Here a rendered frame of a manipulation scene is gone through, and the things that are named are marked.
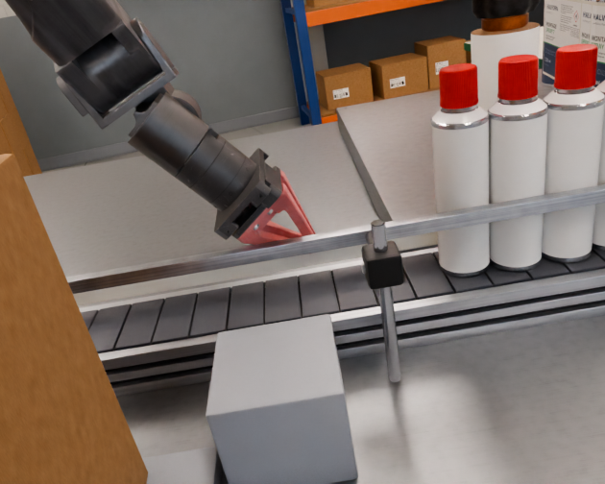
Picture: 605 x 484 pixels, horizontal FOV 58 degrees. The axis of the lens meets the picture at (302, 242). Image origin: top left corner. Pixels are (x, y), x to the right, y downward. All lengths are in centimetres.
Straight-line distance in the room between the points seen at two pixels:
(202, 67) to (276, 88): 64
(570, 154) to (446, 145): 11
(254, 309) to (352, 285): 11
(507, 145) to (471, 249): 11
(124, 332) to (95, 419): 22
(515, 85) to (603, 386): 27
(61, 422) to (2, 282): 9
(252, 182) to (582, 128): 30
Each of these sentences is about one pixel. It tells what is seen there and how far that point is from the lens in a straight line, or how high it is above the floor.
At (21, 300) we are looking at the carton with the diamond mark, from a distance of 32.
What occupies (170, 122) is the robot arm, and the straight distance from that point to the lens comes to 49.
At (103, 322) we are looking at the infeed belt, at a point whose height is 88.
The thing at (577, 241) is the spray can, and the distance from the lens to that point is 60.
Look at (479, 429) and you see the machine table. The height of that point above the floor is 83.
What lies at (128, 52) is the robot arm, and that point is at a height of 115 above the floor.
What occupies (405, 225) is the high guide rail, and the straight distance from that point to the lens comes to 51.
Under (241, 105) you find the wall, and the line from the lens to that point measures 486.
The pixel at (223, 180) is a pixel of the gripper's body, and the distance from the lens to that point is 50.
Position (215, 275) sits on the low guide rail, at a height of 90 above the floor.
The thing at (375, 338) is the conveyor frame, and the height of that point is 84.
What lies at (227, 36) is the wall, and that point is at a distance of 478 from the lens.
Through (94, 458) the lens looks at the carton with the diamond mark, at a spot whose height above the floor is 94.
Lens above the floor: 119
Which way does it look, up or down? 27 degrees down
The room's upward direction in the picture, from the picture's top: 10 degrees counter-clockwise
